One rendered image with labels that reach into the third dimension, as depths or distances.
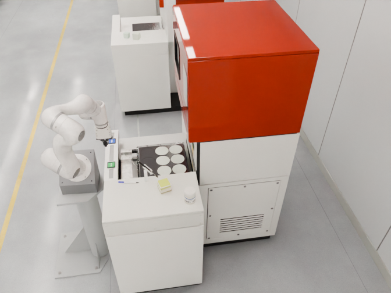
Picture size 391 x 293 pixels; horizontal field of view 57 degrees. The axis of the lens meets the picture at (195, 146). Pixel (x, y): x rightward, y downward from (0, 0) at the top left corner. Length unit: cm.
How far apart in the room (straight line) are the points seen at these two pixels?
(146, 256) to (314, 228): 165
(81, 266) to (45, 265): 31
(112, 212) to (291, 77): 135
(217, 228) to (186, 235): 63
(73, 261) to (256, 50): 226
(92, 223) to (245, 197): 118
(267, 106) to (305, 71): 29
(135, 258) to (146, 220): 41
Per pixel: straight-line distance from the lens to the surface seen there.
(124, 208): 231
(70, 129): 186
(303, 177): 397
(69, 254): 338
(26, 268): 345
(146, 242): 246
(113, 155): 268
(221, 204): 281
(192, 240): 250
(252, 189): 276
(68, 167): 215
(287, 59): 214
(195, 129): 225
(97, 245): 315
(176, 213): 226
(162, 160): 268
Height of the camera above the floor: 273
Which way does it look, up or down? 41 degrees down
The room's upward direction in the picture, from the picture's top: straight up
